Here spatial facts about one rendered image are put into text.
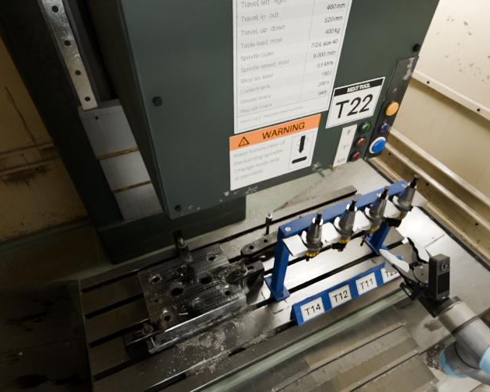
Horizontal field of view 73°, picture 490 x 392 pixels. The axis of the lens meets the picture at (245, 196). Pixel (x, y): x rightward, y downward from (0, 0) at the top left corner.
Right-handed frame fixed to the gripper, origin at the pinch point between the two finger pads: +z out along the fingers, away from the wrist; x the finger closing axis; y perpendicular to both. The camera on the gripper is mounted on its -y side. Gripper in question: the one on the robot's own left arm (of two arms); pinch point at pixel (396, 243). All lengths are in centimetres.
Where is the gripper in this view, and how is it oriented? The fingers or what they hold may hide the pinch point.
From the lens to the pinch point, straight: 103.5
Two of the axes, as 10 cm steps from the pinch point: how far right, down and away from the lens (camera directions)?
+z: -4.2, -6.7, 6.1
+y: -0.3, 6.8, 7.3
